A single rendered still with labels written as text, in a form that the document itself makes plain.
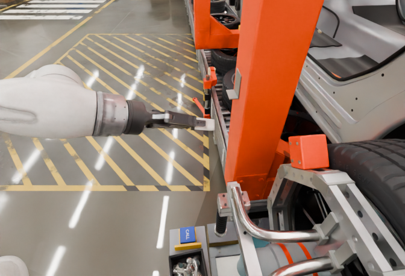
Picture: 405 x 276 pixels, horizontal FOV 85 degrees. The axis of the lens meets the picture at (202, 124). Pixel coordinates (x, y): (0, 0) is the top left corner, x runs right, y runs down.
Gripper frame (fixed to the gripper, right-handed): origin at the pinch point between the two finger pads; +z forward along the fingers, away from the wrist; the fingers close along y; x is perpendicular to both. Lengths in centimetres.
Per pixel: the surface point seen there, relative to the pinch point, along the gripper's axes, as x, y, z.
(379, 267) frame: -26.1, 31.8, 14.3
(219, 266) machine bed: -72, -61, 53
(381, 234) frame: -22.1, 30.7, 19.3
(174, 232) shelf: -46, -52, 19
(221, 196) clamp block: -20.1, -4.9, 10.3
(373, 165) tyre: -9.9, 28.6, 25.1
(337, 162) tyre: -9.7, 19.3, 29.2
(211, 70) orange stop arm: 74, -124, 93
